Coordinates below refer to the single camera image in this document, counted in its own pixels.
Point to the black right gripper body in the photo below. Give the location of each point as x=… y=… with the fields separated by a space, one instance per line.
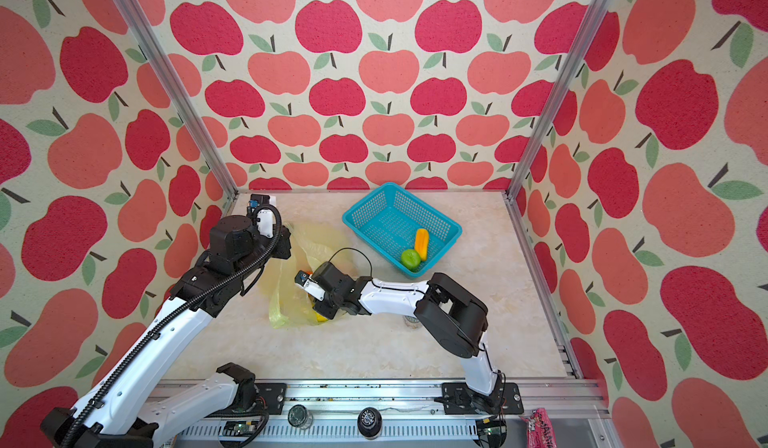
x=325 y=306

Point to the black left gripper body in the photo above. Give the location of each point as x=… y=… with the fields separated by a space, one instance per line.
x=281 y=250

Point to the green toy fruit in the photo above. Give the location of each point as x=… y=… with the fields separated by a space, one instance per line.
x=411 y=260

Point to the yellow toy mango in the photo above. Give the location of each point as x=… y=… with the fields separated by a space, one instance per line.
x=421 y=243

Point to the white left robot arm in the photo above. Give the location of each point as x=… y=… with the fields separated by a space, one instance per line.
x=116 y=413

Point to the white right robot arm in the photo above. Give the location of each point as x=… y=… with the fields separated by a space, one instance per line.
x=453 y=316

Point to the teal plastic mesh basket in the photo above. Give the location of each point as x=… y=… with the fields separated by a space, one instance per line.
x=388 y=218

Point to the small glass jar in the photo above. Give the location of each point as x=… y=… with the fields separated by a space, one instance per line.
x=300 y=417

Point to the black round knob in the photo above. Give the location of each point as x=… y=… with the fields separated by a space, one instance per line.
x=369 y=423

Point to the pink snack packet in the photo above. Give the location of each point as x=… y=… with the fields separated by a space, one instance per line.
x=539 y=430

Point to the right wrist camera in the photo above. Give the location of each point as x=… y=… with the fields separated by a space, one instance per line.
x=304 y=281

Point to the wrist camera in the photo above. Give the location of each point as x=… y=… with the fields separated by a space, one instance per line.
x=237 y=239
x=304 y=281

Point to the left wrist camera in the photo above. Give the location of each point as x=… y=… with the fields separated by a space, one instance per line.
x=237 y=239

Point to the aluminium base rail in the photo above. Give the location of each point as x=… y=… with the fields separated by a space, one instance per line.
x=415 y=412

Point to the aluminium frame post left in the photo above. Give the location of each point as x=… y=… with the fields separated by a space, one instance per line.
x=142 y=30

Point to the aluminium frame post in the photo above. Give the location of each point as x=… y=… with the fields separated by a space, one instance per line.
x=142 y=30
x=573 y=62

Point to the aluminium frame post right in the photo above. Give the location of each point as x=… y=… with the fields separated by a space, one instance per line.
x=573 y=62

